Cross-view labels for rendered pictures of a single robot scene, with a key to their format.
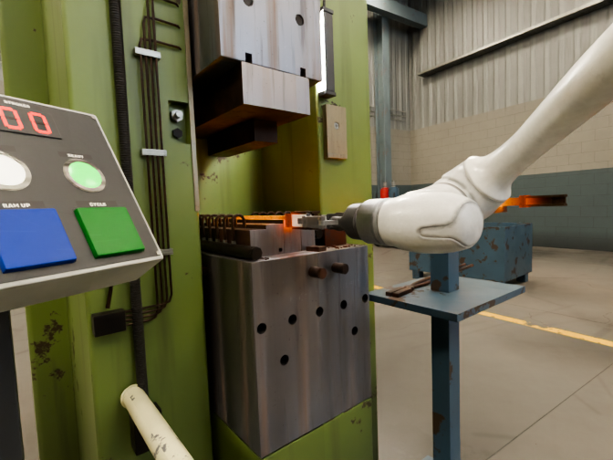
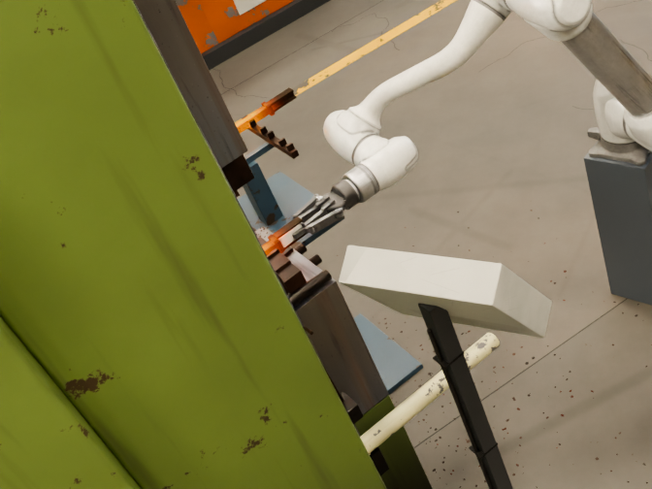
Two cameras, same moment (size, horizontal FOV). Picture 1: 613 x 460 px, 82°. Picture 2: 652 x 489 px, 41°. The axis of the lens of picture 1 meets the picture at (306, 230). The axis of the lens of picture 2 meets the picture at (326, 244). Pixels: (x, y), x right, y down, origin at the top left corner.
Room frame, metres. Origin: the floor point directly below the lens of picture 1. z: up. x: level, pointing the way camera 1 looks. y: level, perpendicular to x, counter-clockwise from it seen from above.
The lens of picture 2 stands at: (0.16, 1.69, 2.27)
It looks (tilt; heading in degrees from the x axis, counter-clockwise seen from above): 37 degrees down; 290
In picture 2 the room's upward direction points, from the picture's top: 25 degrees counter-clockwise
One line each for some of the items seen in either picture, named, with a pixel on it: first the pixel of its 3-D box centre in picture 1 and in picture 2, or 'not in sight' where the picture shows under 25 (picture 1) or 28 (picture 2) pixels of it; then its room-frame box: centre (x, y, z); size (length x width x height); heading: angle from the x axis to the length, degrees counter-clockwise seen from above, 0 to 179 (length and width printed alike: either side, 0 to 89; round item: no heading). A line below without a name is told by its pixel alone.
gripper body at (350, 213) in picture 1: (351, 221); (337, 200); (0.74, -0.10, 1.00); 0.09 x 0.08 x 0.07; 39
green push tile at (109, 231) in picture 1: (109, 232); not in sight; (0.50, 0.28, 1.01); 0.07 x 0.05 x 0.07; 154
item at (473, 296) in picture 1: (444, 292); (272, 219); (1.07, -0.42, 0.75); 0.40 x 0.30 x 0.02; 128
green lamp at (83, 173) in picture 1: (85, 175); not in sight; (0.52, 0.32, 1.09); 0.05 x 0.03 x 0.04; 129
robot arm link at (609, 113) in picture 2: not in sight; (624, 99); (-0.03, -0.58, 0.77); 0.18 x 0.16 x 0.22; 119
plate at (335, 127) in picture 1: (335, 132); not in sight; (1.19, -0.11, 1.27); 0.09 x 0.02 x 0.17; 129
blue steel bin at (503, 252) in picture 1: (467, 252); not in sight; (4.50, -2.06, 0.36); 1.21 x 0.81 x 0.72; 39
